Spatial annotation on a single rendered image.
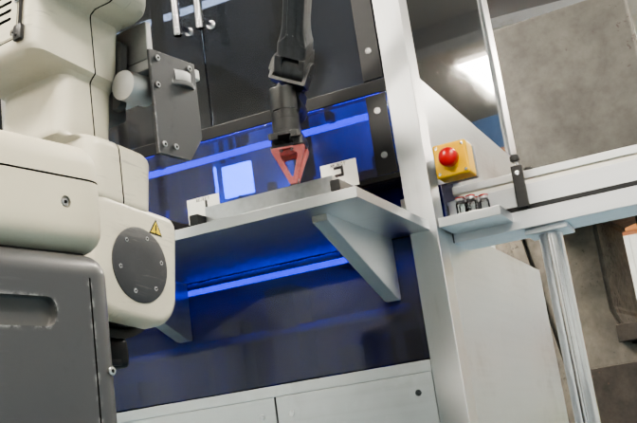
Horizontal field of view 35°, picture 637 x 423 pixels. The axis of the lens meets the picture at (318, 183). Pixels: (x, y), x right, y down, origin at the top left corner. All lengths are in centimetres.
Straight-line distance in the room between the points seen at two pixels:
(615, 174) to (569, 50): 330
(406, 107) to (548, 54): 331
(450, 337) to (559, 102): 339
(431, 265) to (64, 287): 115
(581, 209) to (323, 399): 66
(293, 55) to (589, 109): 339
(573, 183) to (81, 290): 130
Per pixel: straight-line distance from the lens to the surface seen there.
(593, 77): 534
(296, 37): 204
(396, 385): 210
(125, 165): 142
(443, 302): 208
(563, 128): 532
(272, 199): 183
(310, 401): 217
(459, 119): 251
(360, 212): 185
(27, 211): 105
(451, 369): 207
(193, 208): 235
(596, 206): 214
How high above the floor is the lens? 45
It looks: 15 degrees up
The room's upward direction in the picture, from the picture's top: 8 degrees counter-clockwise
